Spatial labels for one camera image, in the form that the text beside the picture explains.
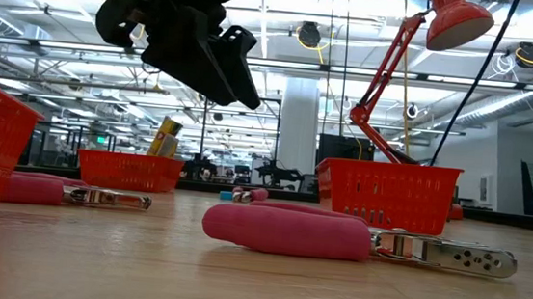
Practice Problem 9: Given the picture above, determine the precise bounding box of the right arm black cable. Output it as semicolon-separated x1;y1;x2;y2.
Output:
429;0;521;175

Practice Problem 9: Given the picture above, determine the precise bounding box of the yellow crayon box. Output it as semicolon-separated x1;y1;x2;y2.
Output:
155;131;182;160
147;114;185;159

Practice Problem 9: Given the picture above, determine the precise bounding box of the pink-handled metal hole punch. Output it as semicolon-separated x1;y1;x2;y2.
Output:
230;185;271;205
199;195;522;283
0;169;155;217

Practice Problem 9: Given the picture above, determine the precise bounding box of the black background workstation frame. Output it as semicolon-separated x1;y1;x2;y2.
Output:
195;90;283;190

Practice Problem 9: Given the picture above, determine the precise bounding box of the black cabinet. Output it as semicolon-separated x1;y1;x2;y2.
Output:
315;133;378;165

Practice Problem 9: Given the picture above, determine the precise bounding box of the yellow hanging cable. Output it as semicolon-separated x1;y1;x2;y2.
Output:
387;0;425;158

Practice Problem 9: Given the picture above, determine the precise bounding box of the white building column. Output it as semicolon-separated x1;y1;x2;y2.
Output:
275;75;324;177

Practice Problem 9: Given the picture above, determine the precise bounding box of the black hanging cable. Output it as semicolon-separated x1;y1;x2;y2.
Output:
319;0;337;136
332;0;355;160

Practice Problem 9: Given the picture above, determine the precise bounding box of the red desk lamp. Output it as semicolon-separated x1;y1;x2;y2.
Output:
340;0;497;223

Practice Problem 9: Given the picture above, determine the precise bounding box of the black ceiling cable reel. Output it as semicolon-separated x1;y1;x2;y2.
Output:
296;19;325;51
403;101;421;122
514;40;533;70

